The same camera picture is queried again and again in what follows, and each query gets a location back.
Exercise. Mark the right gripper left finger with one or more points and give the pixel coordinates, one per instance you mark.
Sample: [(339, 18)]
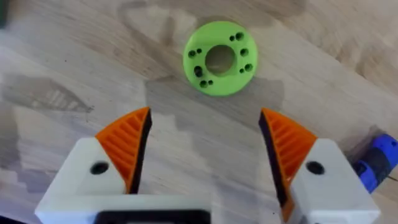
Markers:
[(118, 155)]

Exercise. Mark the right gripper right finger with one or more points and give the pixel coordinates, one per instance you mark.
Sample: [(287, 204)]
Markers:
[(311, 180)]

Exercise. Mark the blue electric screwdriver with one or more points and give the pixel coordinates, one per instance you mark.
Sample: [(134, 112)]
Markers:
[(377, 161)]

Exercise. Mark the green disc with holes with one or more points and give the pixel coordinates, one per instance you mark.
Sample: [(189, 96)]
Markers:
[(220, 58)]

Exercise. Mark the dark green object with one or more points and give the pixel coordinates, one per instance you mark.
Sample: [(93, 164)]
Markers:
[(3, 13)]

